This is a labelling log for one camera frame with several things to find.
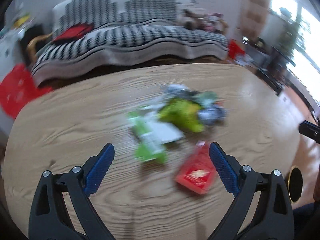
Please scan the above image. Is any pink patterned pillow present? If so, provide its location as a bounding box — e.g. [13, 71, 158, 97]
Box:
[206, 13, 224, 32]

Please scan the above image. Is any red cigarette carton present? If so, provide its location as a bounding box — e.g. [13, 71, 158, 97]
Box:
[175, 141, 217, 195]

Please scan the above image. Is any silver wrapper at top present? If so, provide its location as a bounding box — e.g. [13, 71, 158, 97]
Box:
[162, 84, 198, 100]

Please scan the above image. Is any plush toy on sofa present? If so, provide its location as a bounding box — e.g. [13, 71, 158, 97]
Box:
[176, 7, 208, 30]

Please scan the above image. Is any potted green plant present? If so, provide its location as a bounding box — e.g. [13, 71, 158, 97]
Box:
[277, 8, 305, 58]

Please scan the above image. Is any black trash bin gold rim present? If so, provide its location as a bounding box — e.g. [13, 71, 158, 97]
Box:
[286, 166, 303, 203]

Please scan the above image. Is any white torn paper piece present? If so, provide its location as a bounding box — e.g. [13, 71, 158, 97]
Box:
[147, 120, 184, 144]

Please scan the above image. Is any black and white striped sofa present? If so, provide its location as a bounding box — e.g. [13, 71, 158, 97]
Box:
[30, 0, 229, 85]

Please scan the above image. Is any green barcode snack wrapper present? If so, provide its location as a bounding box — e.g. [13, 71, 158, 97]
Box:
[127, 111, 167, 164]

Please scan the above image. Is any black side table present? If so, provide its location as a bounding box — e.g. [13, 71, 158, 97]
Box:
[256, 46, 296, 96]

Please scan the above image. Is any silver crumpled foil wrapper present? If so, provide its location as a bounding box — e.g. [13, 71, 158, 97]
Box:
[197, 104, 227, 126]

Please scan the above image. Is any red cushion on sofa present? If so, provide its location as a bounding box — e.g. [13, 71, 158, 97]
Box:
[53, 23, 94, 44]

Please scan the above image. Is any green white small wrapper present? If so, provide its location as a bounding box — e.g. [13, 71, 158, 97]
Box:
[195, 91, 217, 108]

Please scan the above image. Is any red plastic stool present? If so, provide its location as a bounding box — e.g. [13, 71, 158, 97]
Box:
[1, 63, 53, 120]

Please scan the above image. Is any patterned curtain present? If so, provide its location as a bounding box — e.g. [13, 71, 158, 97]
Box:
[240, 0, 271, 40]

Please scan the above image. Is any yellow-green snack bag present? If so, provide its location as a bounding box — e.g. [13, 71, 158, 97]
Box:
[158, 98, 204, 133]

